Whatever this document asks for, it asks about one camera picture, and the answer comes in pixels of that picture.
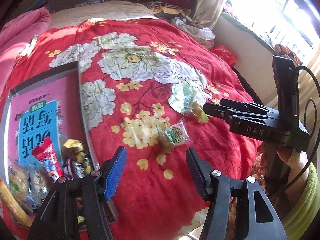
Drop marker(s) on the window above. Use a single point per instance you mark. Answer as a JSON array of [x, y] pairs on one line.
[[275, 0]]

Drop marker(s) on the blue patterned pillow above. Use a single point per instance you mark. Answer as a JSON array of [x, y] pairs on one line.
[[40, 5]]

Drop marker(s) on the yellow snack packet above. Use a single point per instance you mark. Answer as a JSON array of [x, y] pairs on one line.
[[77, 152]]

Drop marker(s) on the red paper bag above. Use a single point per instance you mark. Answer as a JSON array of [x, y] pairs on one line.
[[225, 55]]

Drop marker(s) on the pink printed box tray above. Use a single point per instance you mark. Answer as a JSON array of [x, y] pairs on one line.
[[32, 105]]

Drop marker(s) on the green windowsill mat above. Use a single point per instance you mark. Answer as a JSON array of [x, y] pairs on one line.
[[250, 32]]

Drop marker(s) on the clear packet orange snack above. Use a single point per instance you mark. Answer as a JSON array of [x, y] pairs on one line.
[[11, 202]]

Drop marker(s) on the brown plush blanket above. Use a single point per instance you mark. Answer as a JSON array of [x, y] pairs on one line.
[[257, 172]]

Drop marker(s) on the pale green snack packet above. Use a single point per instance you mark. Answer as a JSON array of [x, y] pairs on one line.
[[185, 100]]

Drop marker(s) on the clear cracker packet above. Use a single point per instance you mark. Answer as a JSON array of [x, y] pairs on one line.
[[20, 185]]

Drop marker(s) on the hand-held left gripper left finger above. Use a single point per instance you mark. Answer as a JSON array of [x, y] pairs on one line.
[[116, 175]]

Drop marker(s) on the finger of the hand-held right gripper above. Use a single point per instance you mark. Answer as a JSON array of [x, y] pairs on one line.
[[240, 105], [217, 111]]

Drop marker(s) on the orange patterned cushion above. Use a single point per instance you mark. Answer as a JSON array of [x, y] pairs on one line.
[[285, 51]]

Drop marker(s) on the person's right forearm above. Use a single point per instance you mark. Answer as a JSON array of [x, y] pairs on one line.
[[305, 205]]

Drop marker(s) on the white plastic bag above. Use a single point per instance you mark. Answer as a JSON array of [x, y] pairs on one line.
[[202, 32]]

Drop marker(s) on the red floral blanket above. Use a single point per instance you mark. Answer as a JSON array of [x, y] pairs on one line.
[[150, 205]]

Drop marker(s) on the red snack packet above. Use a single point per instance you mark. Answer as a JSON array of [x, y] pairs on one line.
[[47, 158]]

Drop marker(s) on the beige bed sheet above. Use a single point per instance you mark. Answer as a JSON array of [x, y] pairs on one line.
[[105, 12]]

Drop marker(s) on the person's right hand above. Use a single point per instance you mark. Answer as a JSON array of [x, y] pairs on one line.
[[296, 162]]

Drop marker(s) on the pink quilt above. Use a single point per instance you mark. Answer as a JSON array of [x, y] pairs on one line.
[[20, 35]]

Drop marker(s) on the grey patterned pillow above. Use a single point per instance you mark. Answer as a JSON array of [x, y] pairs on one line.
[[86, 3]]

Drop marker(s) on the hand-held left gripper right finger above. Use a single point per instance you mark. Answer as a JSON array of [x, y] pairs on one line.
[[197, 177]]

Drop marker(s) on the round cake packet green label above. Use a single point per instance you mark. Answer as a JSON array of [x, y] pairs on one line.
[[176, 133]]

